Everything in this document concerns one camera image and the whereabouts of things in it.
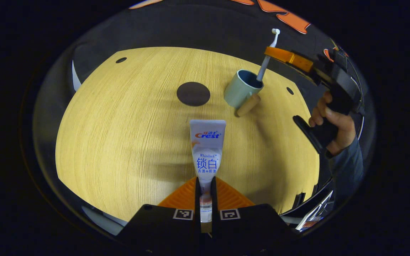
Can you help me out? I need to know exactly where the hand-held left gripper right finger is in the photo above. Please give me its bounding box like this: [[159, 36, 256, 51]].
[[210, 177, 294, 250]]

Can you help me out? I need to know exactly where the pale blue cup wooden handle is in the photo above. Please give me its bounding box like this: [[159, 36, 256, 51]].
[[224, 69, 264, 118]]

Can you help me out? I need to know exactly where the dark round coaster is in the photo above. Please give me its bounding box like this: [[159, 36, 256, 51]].
[[176, 82, 211, 107]]

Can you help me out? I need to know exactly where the white toothpaste tube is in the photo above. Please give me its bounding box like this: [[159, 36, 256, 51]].
[[189, 119, 227, 223]]

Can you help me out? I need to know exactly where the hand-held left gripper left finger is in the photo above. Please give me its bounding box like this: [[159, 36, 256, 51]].
[[118, 177, 202, 250]]

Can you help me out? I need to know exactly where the white toothbrush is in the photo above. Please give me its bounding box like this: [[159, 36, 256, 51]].
[[256, 28, 281, 82]]

